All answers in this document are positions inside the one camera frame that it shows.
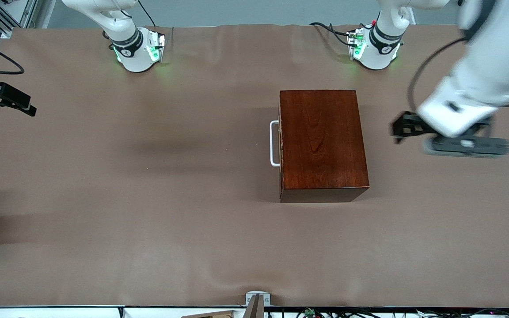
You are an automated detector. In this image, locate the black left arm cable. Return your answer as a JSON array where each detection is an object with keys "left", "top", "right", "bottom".
[{"left": 406, "top": 37, "right": 471, "bottom": 116}]

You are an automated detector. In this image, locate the aluminium frame profile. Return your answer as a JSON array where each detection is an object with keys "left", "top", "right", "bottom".
[{"left": 0, "top": 0, "right": 38, "bottom": 39}]

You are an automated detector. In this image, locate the brown table mat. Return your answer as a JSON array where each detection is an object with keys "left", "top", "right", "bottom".
[{"left": 0, "top": 23, "right": 509, "bottom": 308}]

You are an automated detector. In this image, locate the light wooden board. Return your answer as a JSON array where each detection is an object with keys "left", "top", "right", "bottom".
[{"left": 181, "top": 310, "right": 234, "bottom": 318}]

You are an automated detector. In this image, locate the black base cable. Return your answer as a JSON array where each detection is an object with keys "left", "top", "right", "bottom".
[
  {"left": 137, "top": 0, "right": 158, "bottom": 27},
  {"left": 310, "top": 21, "right": 361, "bottom": 47}
]

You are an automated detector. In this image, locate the dark brown wooden cabinet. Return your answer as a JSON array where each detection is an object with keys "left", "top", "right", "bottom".
[{"left": 279, "top": 90, "right": 370, "bottom": 204}]

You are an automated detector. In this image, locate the wooden drawer with white handle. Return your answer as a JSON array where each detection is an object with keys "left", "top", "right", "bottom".
[{"left": 270, "top": 120, "right": 285, "bottom": 168}]

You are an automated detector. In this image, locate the grey metal camera bracket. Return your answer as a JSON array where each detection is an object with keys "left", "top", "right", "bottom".
[{"left": 245, "top": 291, "right": 271, "bottom": 318}]

